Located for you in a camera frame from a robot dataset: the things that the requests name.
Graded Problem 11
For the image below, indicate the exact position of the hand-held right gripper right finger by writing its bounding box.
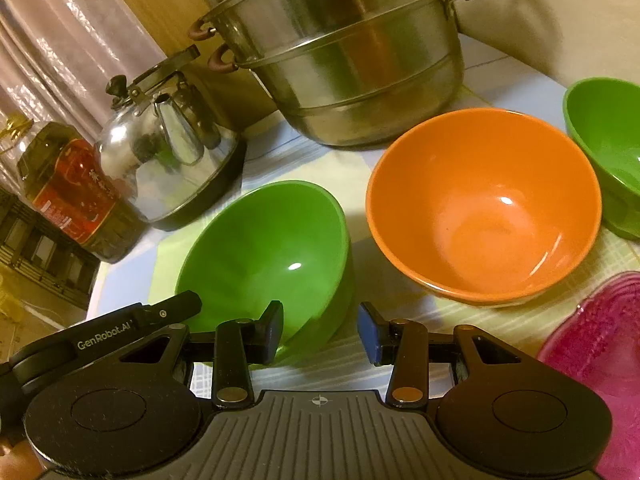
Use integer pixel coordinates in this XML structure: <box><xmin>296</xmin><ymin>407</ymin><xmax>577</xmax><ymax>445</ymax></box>
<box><xmin>357</xmin><ymin>301</ymin><xmax>521</xmax><ymax>406</ymax></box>

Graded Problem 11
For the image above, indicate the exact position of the checked pastel tablecloth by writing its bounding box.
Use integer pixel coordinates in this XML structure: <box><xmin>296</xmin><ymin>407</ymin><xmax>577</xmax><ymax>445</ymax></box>
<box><xmin>89</xmin><ymin>34</ymin><xmax>640</xmax><ymax>413</ymax></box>

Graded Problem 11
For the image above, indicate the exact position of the stainless steel steamer pot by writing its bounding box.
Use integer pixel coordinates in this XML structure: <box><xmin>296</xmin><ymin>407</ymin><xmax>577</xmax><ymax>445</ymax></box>
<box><xmin>188</xmin><ymin>0</ymin><xmax>499</xmax><ymax>149</ymax></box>

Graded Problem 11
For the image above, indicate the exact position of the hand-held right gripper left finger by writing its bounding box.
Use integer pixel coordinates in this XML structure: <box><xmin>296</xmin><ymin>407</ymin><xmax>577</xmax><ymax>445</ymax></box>
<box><xmin>120</xmin><ymin>300</ymin><xmax>285</xmax><ymax>406</ymax></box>

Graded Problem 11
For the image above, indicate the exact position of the orange plastic bowl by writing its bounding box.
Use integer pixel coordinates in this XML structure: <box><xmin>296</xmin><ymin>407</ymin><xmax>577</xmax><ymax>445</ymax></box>
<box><xmin>365</xmin><ymin>107</ymin><xmax>603</xmax><ymax>305</ymax></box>

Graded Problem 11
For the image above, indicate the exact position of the green plastic bowl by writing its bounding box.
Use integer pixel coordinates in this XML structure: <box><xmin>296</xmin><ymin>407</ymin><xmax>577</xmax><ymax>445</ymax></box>
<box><xmin>174</xmin><ymin>180</ymin><xmax>356</xmax><ymax>367</ymax></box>
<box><xmin>562</xmin><ymin>76</ymin><xmax>640</xmax><ymax>241</ymax></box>

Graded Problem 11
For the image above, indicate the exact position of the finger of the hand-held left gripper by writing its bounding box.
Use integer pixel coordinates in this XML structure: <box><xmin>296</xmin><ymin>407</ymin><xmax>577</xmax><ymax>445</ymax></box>
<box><xmin>132</xmin><ymin>290</ymin><xmax>204</xmax><ymax>329</ymax></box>

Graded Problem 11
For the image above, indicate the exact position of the person's left hand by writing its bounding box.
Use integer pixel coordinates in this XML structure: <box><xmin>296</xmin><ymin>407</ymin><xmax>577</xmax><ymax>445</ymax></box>
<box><xmin>0</xmin><ymin>436</ymin><xmax>44</xmax><ymax>480</ymax></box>

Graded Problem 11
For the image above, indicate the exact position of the dark wooden rack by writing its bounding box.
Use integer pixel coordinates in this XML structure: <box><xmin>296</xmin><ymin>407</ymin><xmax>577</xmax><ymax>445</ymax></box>
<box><xmin>0</xmin><ymin>186</ymin><xmax>102</xmax><ymax>312</ymax></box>

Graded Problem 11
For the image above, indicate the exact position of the pink curtain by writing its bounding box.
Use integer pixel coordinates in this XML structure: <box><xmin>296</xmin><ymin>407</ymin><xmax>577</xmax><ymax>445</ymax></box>
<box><xmin>0</xmin><ymin>0</ymin><xmax>168</xmax><ymax>196</ymax></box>

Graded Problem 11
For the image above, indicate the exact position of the cooking oil bottle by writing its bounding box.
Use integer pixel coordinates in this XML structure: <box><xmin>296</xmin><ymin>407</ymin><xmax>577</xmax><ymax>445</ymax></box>
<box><xmin>0</xmin><ymin>112</ymin><xmax>147</xmax><ymax>265</ymax></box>

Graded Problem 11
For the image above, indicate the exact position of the stainless steel kettle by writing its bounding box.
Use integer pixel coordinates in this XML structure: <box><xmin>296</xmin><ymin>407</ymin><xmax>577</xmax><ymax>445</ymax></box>
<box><xmin>94</xmin><ymin>44</ymin><xmax>249</xmax><ymax>232</ymax></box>

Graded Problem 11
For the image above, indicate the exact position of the wooden panel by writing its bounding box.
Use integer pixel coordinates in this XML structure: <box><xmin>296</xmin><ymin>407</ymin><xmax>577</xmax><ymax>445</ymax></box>
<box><xmin>91</xmin><ymin>0</ymin><xmax>281</xmax><ymax>113</ymax></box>

